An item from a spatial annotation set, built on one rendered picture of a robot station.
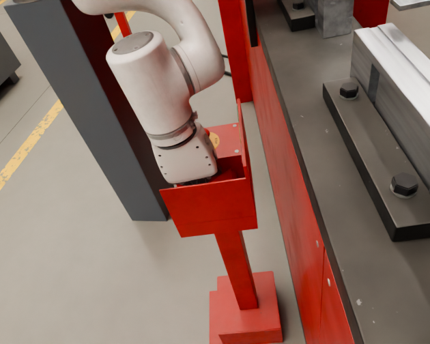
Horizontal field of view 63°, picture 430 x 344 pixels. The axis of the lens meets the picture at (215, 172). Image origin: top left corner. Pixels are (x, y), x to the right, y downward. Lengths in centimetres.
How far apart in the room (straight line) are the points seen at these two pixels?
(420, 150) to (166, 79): 33
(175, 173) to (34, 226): 144
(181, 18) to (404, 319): 45
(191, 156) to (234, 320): 74
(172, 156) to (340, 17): 46
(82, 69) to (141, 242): 80
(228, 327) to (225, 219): 59
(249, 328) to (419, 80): 90
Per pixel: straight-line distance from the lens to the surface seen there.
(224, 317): 123
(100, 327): 151
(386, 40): 61
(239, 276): 103
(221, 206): 65
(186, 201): 64
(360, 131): 53
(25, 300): 175
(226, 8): 194
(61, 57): 120
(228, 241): 87
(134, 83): 50
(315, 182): 49
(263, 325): 120
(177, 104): 52
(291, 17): 87
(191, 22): 53
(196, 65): 52
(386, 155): 50
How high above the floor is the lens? 124
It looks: 44 degrees down
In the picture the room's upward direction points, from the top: 15 degrees counter-clockwise
